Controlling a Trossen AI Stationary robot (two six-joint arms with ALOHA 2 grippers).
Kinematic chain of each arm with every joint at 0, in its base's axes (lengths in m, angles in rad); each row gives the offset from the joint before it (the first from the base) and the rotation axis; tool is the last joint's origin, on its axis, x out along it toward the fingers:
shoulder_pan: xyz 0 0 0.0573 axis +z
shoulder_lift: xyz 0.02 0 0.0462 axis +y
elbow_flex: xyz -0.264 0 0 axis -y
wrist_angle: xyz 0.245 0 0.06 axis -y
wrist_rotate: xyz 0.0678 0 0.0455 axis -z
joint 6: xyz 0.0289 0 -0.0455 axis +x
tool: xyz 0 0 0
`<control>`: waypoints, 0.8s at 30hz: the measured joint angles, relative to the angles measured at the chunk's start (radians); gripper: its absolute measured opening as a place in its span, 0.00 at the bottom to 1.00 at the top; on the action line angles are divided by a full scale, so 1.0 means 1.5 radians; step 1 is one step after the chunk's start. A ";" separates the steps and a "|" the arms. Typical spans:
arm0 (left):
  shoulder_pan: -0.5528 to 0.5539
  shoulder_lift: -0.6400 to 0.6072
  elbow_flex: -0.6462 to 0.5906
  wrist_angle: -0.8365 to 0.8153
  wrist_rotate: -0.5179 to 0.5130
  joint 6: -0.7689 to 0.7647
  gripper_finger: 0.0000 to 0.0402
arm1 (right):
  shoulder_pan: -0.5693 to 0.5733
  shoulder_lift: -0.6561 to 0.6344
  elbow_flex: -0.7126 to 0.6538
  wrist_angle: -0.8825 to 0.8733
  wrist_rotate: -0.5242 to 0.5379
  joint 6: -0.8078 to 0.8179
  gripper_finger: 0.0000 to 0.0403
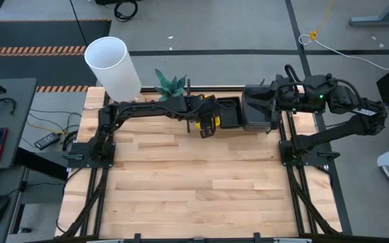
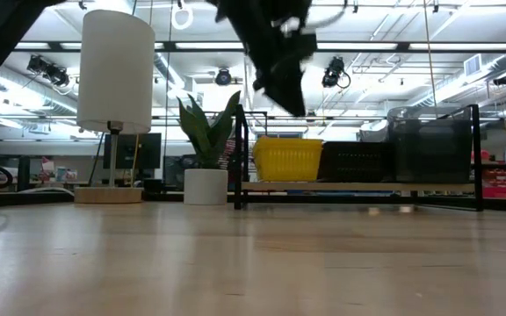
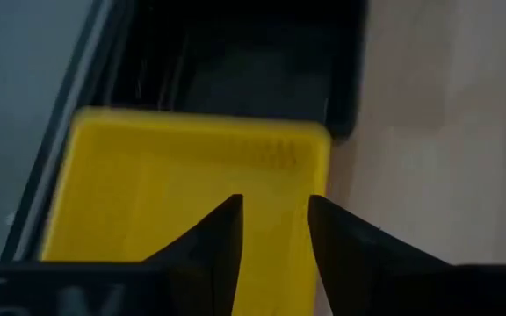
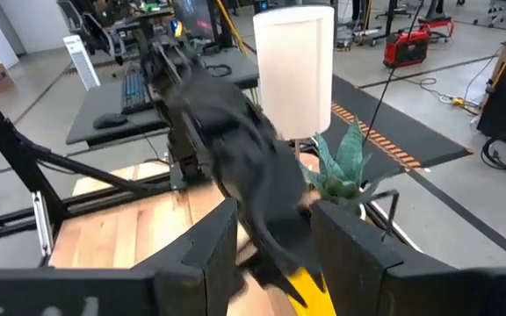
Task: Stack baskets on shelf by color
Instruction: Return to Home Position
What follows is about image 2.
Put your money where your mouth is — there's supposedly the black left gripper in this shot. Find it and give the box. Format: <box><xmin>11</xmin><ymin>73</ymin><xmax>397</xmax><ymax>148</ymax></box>
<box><xmin>206</xmin><ymin>0</ymin><xmax>319</xmax><ymax>118</ymax></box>

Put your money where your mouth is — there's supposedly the round black ceiling spotlight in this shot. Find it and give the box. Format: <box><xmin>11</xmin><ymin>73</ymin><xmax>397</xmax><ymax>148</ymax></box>
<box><xmin>214</xmin><ymin>67</ymin><xmax>233</xmax><ymax>87</ymax></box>

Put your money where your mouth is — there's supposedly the yellow slotted plastic basket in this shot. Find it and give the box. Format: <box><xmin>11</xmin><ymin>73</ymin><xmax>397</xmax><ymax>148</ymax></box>
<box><xmin>252</xmin><ymin>136</ymin><xmax>325</xmax><ymax>183</ymax></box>

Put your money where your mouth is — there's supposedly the black overhead frame beam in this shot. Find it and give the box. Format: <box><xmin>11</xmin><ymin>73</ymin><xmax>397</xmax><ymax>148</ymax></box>
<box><xmin>10</xmin><ymin>39</ymin><xmax>506</xmax><ymax>54</ymax></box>

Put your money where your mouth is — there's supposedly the white shade table lamp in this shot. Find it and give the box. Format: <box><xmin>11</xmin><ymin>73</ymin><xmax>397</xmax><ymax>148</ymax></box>
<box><xmin>73</xmin><ymin>9</ymin><xmax>156</xmax><ymax>205</ymax></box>

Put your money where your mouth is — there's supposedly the white ring light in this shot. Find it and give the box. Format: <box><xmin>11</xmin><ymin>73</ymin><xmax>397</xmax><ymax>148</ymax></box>
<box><xmin>170</xmin><ymin>2</ymin><xmax>195</xmax><ymax>32</ymax></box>

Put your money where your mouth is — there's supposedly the snake plant in white pot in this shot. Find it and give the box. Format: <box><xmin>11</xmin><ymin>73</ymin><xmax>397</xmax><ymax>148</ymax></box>
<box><xmin>177</xmin><ymin>90</ymin><xmax>242</xmax><ymax>206</ymax></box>

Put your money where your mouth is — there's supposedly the black slotted plastic basket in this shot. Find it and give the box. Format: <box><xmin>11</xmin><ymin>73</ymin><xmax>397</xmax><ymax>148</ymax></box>
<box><xmin>317</xmin><ymin>140</ymin><xmax>397</xmax><ymax>183</ymax></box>

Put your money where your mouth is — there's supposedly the wooden shelf with black frame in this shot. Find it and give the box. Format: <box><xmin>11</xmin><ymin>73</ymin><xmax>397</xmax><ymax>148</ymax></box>
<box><xmin>233</xmin><ymin>104</ymin><xmax>485</xmax><ymax>212</ymax></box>

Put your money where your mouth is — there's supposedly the black computer monitor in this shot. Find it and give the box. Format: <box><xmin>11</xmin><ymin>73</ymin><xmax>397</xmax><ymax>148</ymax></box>
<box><xmin>103</xmin><ymin>132</ymin><xmax>163</xmax><ymax>171</ymax></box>

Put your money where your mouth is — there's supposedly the black overhead camera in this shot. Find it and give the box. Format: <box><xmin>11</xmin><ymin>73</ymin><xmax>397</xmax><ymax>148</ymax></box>
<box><xmin>322</xmin><ymin>55</ymin><xmax>352</xmax><ymax>90</ymax></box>

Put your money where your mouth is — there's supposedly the black ceiling spotlight cluster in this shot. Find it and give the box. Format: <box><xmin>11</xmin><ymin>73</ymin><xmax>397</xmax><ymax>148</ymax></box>
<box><xmin>25</xmin><ymin>54</ymin><xmax>71</xmax><ymax>88</ymax></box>

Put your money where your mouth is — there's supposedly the translucent grey plastic basket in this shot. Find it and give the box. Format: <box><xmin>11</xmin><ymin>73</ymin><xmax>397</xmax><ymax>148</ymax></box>
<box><xmin>387</xmin><ymin>117</ymin><xmax>474</xmax><ymax>184</ymax></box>
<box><xmin>386</xmin><ymin>104</ymin><xmax>473</xmax><ymax>133</ymax></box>

